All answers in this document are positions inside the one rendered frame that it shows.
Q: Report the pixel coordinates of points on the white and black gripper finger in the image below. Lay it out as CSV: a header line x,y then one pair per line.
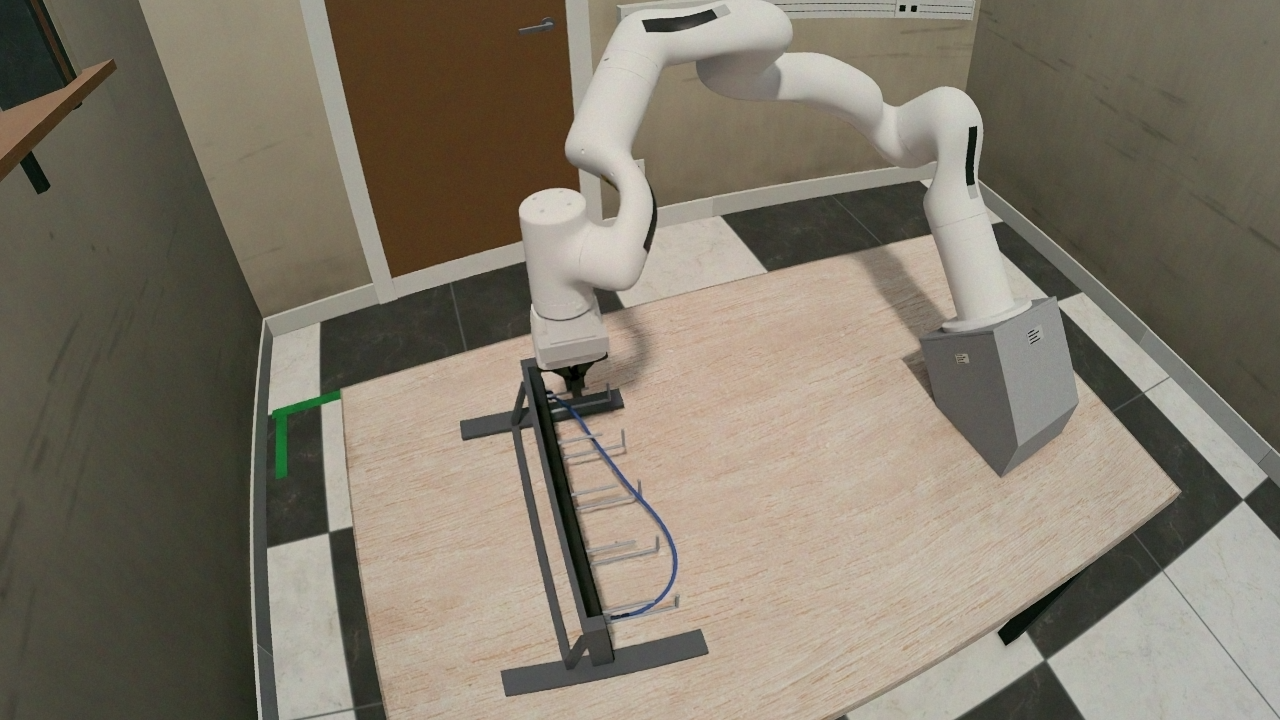
x,y
579,372
567,375

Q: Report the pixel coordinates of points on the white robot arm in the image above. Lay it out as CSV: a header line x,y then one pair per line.
x,y
567,255

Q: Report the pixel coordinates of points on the blue network cable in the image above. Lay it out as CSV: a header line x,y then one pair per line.
x,y
643,502

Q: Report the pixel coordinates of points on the dark grey metal rack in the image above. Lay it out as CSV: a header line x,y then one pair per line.
x,y
606,662

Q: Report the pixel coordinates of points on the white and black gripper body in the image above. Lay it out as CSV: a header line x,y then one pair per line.
x,y
538,328

